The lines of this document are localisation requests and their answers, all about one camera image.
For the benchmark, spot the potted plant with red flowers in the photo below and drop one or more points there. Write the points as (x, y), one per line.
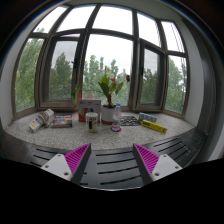
(107, 115)

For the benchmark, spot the long yellow box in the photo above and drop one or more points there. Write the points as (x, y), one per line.
(154, 126)

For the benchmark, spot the black grid trivet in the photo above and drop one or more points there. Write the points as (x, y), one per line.
(130, 120)

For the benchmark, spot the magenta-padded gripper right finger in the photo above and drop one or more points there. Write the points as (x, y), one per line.
(164, 165)

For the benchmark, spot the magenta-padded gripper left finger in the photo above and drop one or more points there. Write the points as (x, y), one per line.
(60, 165)

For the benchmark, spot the clear blue-capped water bottle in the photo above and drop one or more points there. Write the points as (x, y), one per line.
(116, 116)

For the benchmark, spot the brown-framed window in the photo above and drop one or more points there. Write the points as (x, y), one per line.
(135, 66)

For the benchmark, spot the white mug with black print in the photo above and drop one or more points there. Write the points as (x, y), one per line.
(91, 122)

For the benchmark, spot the red and white carton box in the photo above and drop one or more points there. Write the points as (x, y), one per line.
(89, 106)

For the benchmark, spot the blue-green small box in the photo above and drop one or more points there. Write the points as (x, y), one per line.
(147, 117)

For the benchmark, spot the colourful book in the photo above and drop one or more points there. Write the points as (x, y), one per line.
(62, 121)

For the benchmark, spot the flat round red coaster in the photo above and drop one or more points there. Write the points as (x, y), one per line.
(112, 130)

